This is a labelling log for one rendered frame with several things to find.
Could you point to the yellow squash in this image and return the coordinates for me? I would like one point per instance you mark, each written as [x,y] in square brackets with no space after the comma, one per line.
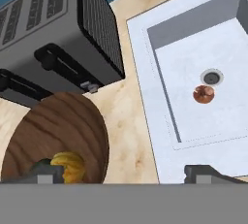
[71,166]

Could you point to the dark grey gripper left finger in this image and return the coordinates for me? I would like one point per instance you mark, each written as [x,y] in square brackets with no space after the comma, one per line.
[48,173]

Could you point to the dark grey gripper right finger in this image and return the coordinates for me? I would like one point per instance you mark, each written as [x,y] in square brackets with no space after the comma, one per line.
[201,173]

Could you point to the brown wooden bowl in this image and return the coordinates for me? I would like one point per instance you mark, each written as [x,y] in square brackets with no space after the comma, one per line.
[61,127]

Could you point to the white sink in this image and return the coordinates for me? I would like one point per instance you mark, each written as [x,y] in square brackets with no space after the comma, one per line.
[197,82]

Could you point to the grey toaster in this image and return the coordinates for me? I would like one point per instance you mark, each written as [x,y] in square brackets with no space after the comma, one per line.
[58,30]

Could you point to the brown mushroom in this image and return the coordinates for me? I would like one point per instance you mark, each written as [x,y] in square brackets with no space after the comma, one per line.
[203,94]

